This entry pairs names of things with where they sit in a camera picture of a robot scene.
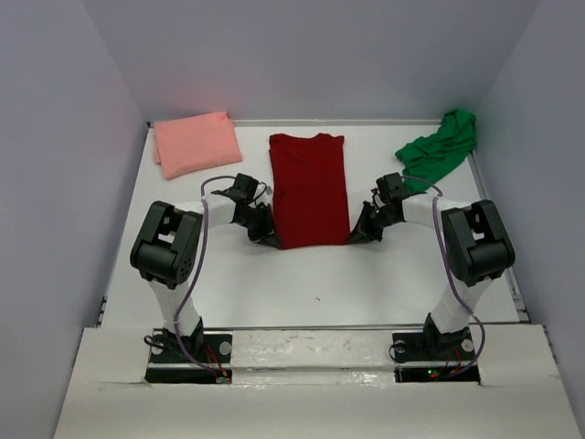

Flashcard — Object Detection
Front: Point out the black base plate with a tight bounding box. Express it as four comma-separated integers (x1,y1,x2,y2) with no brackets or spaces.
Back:
143,329,233,385
388,329,480,384

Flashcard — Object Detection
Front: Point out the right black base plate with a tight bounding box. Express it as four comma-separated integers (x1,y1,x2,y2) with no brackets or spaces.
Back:
388,329,480,384

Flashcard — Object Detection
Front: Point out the green t shirt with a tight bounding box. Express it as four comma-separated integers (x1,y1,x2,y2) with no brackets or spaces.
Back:
395,110,477,192

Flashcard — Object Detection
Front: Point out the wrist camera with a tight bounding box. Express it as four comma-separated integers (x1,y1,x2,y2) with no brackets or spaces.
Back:
231,173,260,203
376,172,409,204

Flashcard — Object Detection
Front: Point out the folded pink t shirt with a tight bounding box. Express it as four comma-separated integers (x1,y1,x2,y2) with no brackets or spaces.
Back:
154,112,243,180

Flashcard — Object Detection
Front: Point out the red t shirt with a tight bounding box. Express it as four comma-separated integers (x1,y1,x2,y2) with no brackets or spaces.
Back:
269,134,350,250

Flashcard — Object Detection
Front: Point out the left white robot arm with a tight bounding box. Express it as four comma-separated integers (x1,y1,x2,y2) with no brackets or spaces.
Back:
130,189,281,364

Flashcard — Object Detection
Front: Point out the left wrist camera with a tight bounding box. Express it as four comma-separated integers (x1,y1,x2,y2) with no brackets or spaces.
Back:
231,173,260,203

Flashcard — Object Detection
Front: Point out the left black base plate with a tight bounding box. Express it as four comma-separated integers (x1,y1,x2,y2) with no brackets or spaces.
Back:
143,329,233,385

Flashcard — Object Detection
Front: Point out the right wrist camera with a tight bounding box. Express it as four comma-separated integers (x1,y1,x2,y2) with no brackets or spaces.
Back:
376,172,409,204

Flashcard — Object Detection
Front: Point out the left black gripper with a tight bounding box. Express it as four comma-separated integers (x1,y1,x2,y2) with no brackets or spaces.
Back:
235,204,282,249

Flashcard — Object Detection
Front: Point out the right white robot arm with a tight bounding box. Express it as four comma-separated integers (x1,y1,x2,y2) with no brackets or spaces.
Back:
346,194,516,364

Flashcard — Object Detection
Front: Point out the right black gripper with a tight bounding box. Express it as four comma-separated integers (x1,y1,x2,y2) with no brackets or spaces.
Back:
346,201,399,245

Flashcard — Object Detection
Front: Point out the white front cover board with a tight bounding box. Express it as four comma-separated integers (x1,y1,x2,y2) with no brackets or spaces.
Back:
56,325,580,438

